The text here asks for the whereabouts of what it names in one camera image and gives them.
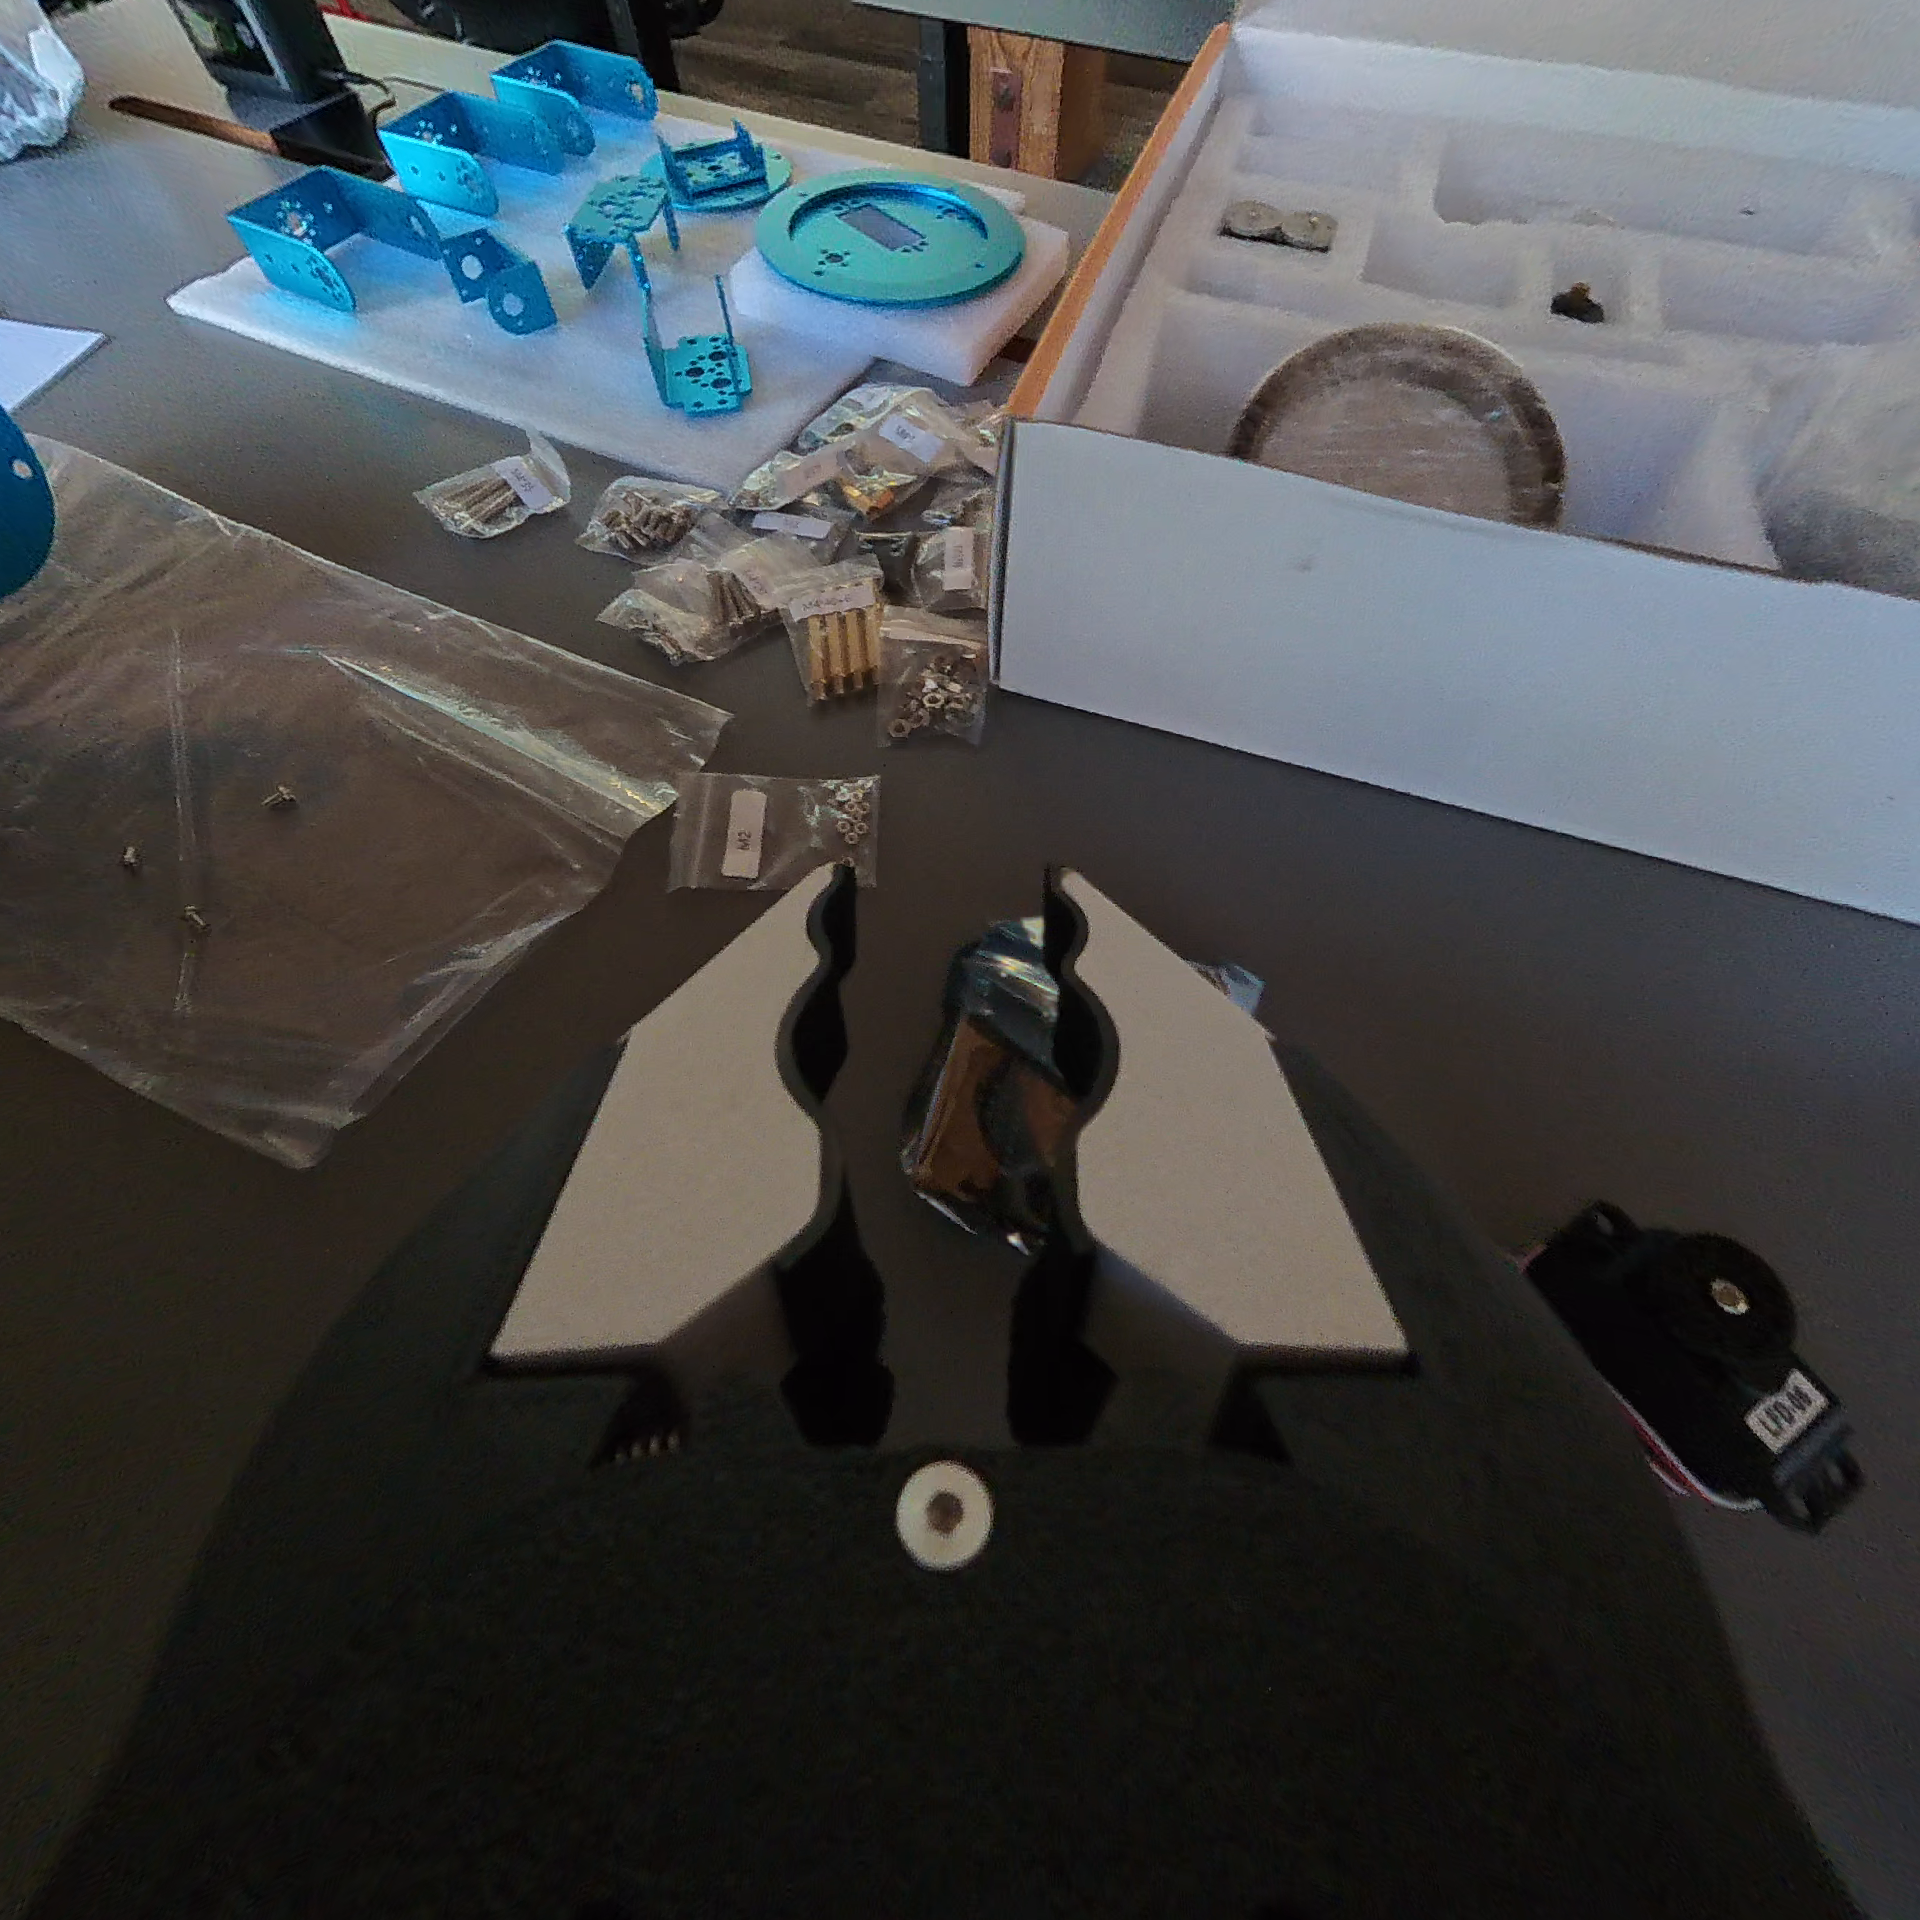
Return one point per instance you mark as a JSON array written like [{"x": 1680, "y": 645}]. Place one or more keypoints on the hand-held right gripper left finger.
[{"x": 691, "y": 1186}]

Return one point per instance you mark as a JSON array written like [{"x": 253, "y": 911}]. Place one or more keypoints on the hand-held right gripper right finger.
[{"x": 1229, "y": 1186}]

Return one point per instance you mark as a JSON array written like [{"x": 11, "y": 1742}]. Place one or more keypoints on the silver foil bag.
[{"x": 973, "y": 1110}]

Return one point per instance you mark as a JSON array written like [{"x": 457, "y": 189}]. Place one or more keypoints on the teal round metal plate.
[{"x": 19, "y": 495}]

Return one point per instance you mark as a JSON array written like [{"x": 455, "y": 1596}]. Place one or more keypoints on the orange cardboard box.
[{"x": 1425, "y": 676}]

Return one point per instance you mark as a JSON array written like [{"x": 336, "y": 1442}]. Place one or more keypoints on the large clear plastic bag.
[{"x": 300, "y": 750}]

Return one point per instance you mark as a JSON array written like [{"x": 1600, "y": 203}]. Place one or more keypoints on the pile of clear hardware packets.
[{"x": 809, "y": 599}]

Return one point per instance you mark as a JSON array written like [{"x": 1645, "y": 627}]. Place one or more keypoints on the plastic wrapped round part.
[{"x": 1394, "y": 421}]

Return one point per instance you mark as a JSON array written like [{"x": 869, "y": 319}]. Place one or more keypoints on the white foam sheet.
[{"x": 599, "y": 375}]

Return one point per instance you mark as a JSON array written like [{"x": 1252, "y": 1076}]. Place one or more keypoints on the bubble wrap bundle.
[{"x": 1845, "y": 466}]

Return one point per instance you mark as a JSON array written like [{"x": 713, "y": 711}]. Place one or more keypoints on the small dark knob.
[{"x": 1575, "y": 302}]

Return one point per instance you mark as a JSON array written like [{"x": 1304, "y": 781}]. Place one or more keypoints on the cluster of blue brackets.
[{"x": 330, "y": 226}]

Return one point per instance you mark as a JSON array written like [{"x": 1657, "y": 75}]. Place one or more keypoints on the white foam box insert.
[{"x": 1500, "y": 195}]

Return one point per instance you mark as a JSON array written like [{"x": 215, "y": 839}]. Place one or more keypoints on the white printed instruction sheet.
[{"x": 43, "y": 361}]

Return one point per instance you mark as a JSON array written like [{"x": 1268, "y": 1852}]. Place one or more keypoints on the brown wooden stick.
[{"x": 195, "y": 125}]

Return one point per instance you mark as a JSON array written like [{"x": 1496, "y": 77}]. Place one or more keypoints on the white plastic bag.
[{"x": 36, "y": 91}]

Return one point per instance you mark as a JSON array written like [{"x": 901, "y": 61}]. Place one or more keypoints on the wooden post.
[{"x": 1035, "y": 100}]

